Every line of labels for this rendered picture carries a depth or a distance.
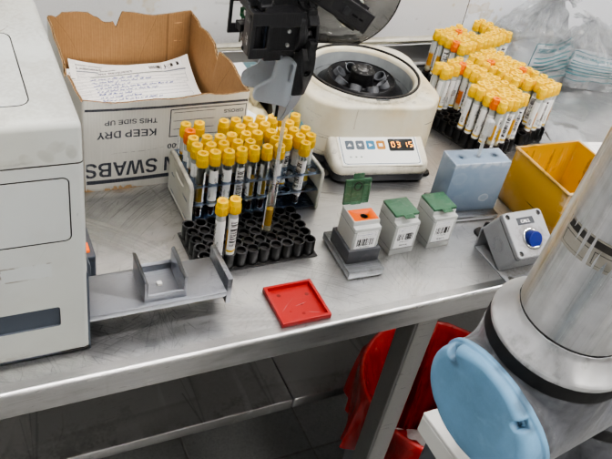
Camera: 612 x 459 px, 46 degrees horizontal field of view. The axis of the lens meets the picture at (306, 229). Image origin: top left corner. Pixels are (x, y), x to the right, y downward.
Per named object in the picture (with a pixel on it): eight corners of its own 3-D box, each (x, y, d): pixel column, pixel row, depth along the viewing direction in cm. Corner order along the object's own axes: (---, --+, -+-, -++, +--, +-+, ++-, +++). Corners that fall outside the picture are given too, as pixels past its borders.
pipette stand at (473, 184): (442, 224, 113) (461, 170, 106) (422, 197, 117) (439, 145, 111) (495, 219, 116) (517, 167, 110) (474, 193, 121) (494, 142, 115)
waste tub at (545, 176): (545, 247, 112) (569, 195, 106) (494, 196, 121) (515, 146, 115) (607, 235, 118) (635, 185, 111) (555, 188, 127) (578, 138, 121)
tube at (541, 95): (525, 137, 139) (546, 86, 132) (529, 141, 137) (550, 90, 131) (517, 136, 138) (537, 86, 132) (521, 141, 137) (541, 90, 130)
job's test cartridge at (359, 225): (347, 261, 99) (356, 226, 96) (333, 239, 103) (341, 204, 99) (372, 258, 101) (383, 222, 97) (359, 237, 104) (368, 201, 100)
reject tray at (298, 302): (281, 328, 90) (282, 323, 89) (261, 291, 94) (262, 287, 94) (331, 318, 92) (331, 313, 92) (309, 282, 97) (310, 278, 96)
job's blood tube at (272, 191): (261, 243, 101) (271, 185, 95) (259, 238, 102) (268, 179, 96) (270, 242, 102) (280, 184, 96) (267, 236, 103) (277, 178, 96)
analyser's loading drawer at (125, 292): (56, 336, 80) (53, 302, 77) (45, 295, 85) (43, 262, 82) (229, 302, 89) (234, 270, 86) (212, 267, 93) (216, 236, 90)
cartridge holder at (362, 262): (347, 280, 99) (352, 260, 96) (321, 239, 105) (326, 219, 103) (382, 275, 101) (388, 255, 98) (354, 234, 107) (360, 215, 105)
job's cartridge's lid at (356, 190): (348, 176, 96) (346, 173, 97) (342, 206, 99) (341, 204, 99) (373, 173, 98) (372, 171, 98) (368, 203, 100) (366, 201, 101)
